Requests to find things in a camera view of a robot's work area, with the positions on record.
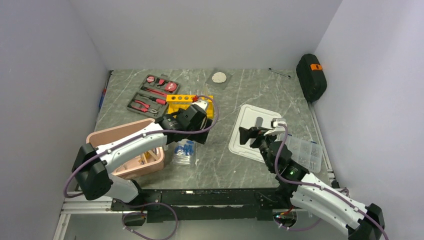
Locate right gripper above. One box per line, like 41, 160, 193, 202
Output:
239, 126, 279, 172

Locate yellow test tube rack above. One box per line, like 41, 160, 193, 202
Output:
166, 94, 215, 119

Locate bag of blue caps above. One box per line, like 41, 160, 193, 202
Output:
172, 139, 197, 167

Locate pink plastic bin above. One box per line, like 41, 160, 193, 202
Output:
86, 118, 166, 180

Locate wooden test tube clamp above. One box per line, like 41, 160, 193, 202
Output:
139, 150, 159, 165

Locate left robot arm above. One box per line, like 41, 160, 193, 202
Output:
70, 100, 216, 210

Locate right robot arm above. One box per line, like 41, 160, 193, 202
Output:
238, 120, 389, 240

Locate white bin lid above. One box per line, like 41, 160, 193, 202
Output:
228, 103, 283, 164

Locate red tape measure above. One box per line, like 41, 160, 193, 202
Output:
164, 82, 178, 93

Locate grey tool case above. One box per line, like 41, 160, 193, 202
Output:
126, 74, 180, 118

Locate red black pliers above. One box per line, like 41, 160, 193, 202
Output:
129, 100, 158, 114

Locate red electrical tape roll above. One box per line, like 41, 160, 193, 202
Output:
146, 75, 156, 83

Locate red utility knife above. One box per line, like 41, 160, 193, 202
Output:
141, 86, 167, 98

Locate clear plastic box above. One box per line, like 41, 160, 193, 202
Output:
285, 134, 323, 173

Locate silver wrench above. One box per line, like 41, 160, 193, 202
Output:
268, 68, 292, 79

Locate black tool case orange latch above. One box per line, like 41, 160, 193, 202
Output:
296, 53, 328, 103

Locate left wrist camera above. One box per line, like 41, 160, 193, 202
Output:
192, 95, 209, 114

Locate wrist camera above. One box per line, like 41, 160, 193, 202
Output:
267, 118, 287, 136
192, 95, 209, 114

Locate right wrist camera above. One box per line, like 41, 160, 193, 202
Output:
267, 118, 287, 136

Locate red handled screwdriver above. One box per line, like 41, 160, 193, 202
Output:
140, 94, 167, 105

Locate wire gauze with white centre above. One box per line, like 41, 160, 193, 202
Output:
206, 68, 233, 90

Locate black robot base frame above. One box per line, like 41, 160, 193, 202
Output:
111, 187, 292, 223

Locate blue red screwdriver by wall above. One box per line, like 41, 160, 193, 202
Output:
98, 70, 113, 110

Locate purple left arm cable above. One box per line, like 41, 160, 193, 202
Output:
63, 95, 220, 240

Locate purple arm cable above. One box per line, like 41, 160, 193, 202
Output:
273, 124, 390, 240
63, 95, 220, 240

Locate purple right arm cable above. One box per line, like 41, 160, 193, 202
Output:
273, 124, 390, 240

